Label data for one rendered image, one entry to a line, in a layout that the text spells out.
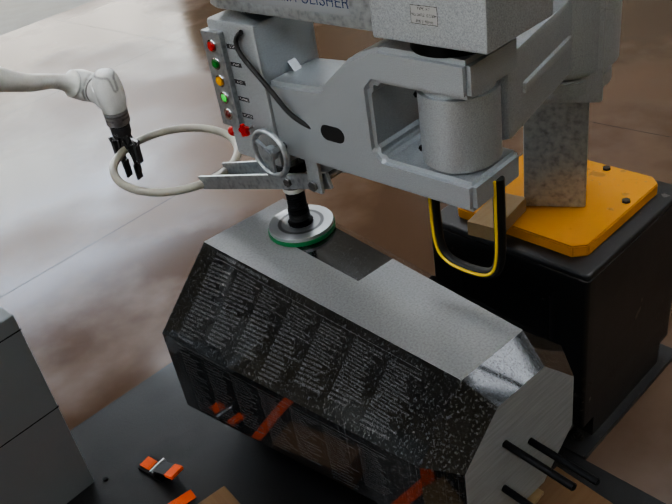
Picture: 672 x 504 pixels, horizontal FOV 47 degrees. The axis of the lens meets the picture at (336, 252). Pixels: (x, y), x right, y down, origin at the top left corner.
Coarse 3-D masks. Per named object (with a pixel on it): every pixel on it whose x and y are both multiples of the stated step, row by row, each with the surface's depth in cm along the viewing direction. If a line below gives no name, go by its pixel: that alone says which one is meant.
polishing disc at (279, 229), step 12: (276, 216) 254; (288, 216) 253; (324, 216) 249; (276, 228) 247; (288, 228) 246; (300, 228) 245; (312, 228) 244; (324, 228) 243; (288, 240) 241; (300, 240) 240
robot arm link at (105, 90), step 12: (96, 72) 274; (108, 72) 274; (96, 84) 274; (108, 84) 273; (120, 84) 277; (96, 96) 277; (108, 96) 275; (120, 96) 278; (108, 108) 278; (120, 108) 280
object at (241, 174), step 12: (228, 168) 273; (240, 168) 267; (252, 168) 262; (324, 168) 234; (204, 180) 266; (216, 180) 261; (228, 180) 255; (240, 180) 250; (252, 180) 245; (264, 180) 240; (276, 180) 235; (288, 180) 230; (300, 180) 227; (324, 180) 218
